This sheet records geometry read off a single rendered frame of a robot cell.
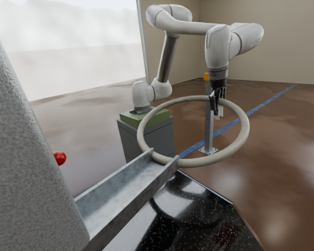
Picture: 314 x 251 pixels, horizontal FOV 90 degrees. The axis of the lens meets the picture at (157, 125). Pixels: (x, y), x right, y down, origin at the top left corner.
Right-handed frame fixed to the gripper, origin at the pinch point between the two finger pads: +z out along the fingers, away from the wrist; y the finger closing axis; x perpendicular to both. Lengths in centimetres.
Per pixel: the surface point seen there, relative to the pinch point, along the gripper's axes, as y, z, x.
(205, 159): 37.2, -9.9, 17.4
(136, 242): 69, 3, 13
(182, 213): 52, 7, 17
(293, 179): -78, 123, 38
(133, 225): 67, 3, 8
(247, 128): 15.8, -9.5, 21.3
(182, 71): -448, 201, -440
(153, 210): 58, 6, 8
